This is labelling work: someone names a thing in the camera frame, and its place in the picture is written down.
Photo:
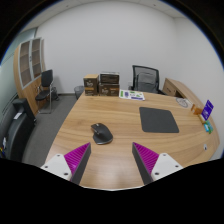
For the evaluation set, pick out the grey waste bin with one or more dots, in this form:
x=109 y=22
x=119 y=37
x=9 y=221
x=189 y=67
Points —
x=79 y=91

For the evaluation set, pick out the black computer mouse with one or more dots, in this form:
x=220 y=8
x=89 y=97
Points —
x=101 y=134

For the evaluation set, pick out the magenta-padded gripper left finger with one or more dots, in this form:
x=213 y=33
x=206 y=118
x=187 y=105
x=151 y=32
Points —
x=76 y=160

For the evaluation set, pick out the black mesh office chair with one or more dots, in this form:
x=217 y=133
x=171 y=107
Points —
x=145 y=80

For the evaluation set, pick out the dark grey mouse pad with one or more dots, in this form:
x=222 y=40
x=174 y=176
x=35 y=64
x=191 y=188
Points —
x=158 y=120

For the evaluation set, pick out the white sheet with coloured stickers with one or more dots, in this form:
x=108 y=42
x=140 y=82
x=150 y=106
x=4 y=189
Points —
x=131 y=95

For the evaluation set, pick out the dark open-front cardboard box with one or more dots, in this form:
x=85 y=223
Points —
x=109 y=78

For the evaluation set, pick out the wooden glass-door shelf unit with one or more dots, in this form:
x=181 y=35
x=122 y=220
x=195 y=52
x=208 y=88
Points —
x=26 y=83

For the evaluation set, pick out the round white coaster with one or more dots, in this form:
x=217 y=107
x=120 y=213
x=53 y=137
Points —
x=182 y=102

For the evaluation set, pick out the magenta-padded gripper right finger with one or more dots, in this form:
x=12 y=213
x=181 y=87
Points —
x=147 y=160

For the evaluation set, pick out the wooden side cabinet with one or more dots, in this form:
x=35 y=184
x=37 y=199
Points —
x=176 y=88

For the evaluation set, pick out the black metal-frame visitor chair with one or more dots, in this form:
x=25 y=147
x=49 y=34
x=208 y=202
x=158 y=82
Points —
x=46 y=80

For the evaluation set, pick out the purple standing sign card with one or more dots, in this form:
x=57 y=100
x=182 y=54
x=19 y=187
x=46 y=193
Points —
x=207 y=109

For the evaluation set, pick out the wide brown cardboard box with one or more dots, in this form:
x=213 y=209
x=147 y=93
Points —
x=109 y=90

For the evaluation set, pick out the black leather armchair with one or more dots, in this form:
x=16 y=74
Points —
x=18 y=133

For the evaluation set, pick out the orange-brown small box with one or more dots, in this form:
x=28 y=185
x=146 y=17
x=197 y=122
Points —
x=196 y=109

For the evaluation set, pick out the tall brown cardboard box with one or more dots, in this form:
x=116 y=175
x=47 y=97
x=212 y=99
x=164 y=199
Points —
x=90 y=85

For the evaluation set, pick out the green small box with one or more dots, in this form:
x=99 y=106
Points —
x=209 y=127

